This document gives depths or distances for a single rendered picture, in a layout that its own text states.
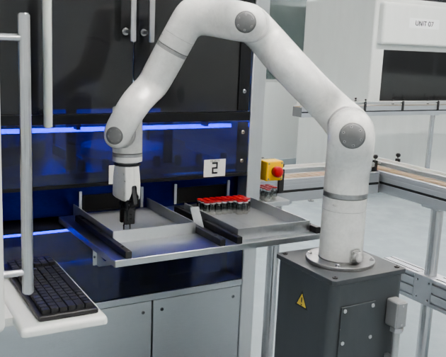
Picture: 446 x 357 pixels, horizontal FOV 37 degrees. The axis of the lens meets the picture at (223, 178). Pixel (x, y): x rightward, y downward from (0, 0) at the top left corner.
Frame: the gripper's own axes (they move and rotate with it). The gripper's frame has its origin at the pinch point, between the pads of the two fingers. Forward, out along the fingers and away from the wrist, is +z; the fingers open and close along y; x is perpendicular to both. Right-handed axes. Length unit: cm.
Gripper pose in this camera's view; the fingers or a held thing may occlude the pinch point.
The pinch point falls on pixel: (127, 216)
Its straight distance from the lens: 195.3
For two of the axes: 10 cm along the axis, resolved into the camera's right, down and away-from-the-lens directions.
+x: 8.6, -0.7, 5.1
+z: -0.3, 9.8, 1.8
